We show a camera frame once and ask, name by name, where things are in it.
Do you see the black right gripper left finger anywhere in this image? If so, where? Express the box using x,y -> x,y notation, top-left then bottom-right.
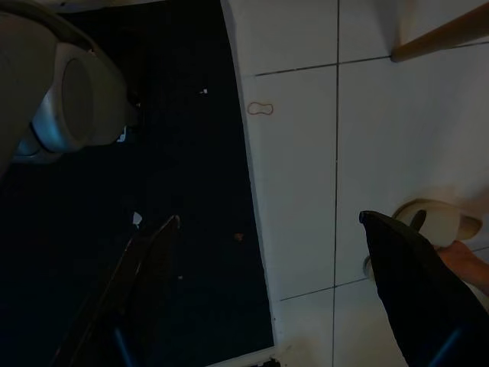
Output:
53,215 -> 181,367

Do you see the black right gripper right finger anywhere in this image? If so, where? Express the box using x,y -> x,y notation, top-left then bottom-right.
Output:
358,210 -> 489,367

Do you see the person's bare foot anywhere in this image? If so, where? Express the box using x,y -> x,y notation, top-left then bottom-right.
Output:
437,240 -> 489,295

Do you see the beige slipper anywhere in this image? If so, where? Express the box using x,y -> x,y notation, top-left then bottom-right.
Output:
393,197 -> 483,252

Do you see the black floor mat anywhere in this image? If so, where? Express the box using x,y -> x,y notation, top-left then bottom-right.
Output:
0,0 -> 276,367

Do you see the red rubber band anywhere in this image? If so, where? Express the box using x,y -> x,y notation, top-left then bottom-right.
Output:
247,102 -> 275,116

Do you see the brown wooden furniture leg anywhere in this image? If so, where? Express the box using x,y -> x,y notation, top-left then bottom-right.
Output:
391,3 -> 489,64

